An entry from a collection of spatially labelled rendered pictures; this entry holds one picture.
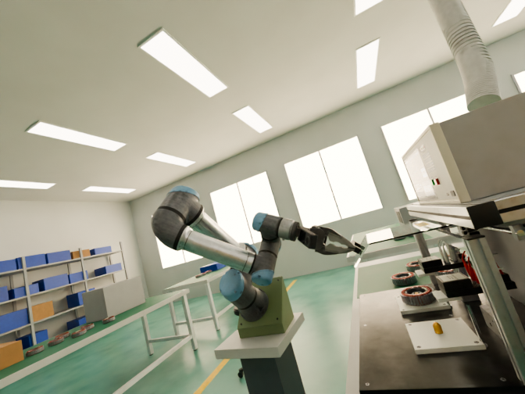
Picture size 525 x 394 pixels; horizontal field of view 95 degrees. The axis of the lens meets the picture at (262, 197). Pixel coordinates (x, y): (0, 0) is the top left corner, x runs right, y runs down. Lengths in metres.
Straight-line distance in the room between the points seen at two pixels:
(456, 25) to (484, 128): 1.75
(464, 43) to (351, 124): 3.68
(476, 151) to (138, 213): 8.26
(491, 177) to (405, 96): 5.31
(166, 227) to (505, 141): 0.94
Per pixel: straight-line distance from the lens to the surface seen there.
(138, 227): 8.51
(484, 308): 0.92
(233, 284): 1.07
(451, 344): 0.85
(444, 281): 0.84
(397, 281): 1.41
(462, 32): 2.44
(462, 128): 0.76
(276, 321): 1.17
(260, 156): 6.11
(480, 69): 2.23
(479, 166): 0.76
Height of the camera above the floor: 1.18
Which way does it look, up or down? 8 degrees up
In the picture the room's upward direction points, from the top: 16 degrees counter-clockwise
